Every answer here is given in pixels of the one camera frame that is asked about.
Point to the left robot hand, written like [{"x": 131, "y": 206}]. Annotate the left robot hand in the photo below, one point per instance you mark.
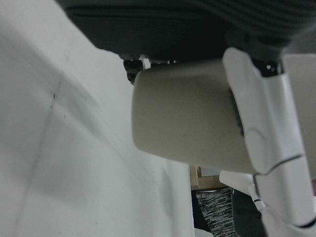
[{"x": 269, "y": 118}]

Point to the beige paper cup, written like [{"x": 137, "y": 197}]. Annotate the beige paper cup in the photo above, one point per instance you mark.
[{"x": 185, "y": 111}]

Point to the grey patterned fabric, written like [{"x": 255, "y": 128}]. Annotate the grey patterned fabric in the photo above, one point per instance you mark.
[{"x": 214, "y": 212}]

